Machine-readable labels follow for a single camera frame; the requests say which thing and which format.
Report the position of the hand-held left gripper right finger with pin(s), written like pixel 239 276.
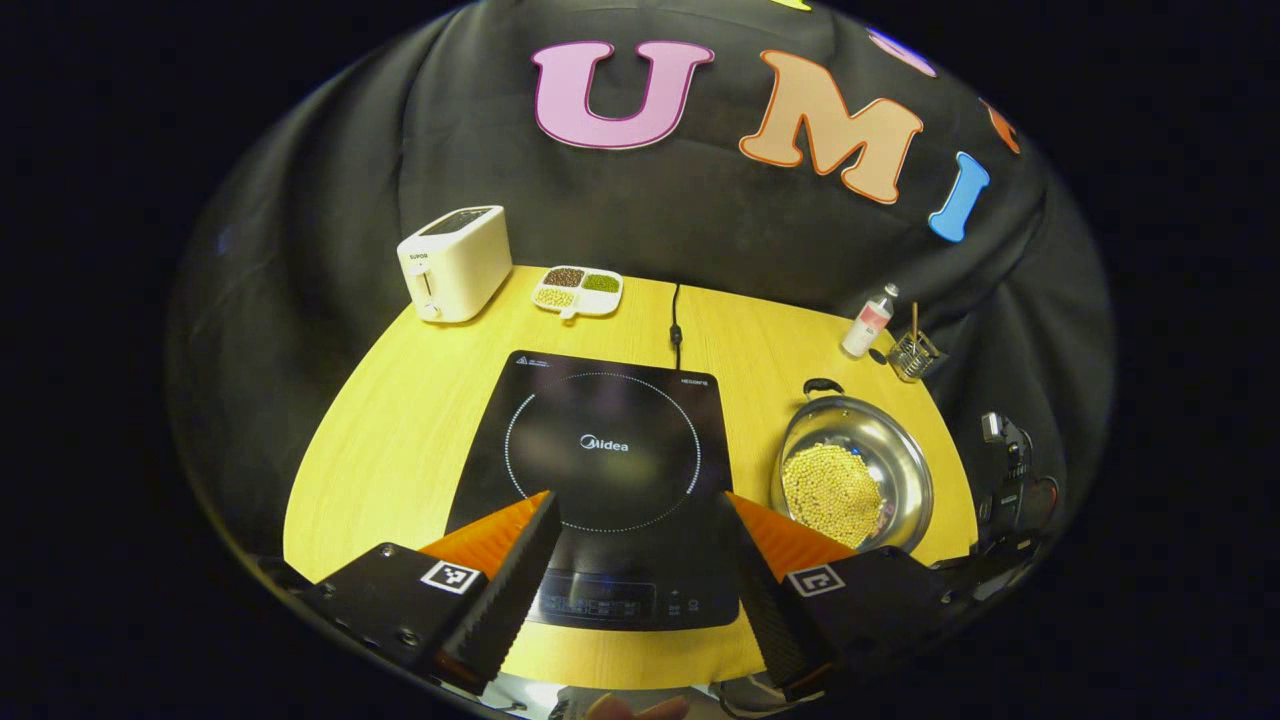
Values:
pixel 765 610

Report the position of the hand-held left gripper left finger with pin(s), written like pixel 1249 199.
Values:
pixel 505 600

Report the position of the stainless steel pot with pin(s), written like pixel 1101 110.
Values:
pixel 890 450

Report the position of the black induction cooktop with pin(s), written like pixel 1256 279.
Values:
pixel 600 450

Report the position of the pile of yellow soybeans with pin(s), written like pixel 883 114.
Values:
pixel 830 492

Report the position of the wooden stick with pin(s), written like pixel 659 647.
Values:
pixel 914 320

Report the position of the white bottle with pink label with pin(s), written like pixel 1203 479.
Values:
pixel 868 322

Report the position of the white divided dish of beans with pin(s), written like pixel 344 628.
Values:
pixel 578 290

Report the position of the white toaster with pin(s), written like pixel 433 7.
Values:
pixel 460 265

